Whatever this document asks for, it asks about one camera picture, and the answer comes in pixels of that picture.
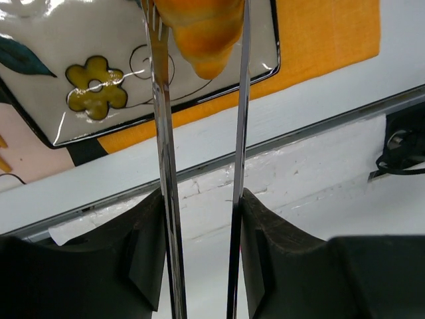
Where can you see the orange cartoon placemat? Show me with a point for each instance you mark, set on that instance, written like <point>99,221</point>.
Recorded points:
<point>292,41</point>

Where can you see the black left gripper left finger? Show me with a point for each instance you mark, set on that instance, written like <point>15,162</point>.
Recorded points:
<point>113,271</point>

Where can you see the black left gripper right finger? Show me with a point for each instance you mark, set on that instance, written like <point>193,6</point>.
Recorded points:
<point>289,273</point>

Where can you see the croissant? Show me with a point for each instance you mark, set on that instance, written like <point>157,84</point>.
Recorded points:
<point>204,31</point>

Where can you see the metal table rail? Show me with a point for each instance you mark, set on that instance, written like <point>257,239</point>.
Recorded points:
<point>312,105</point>

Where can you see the square floral ceramic plate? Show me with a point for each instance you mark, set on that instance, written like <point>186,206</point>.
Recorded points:
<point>74,70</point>

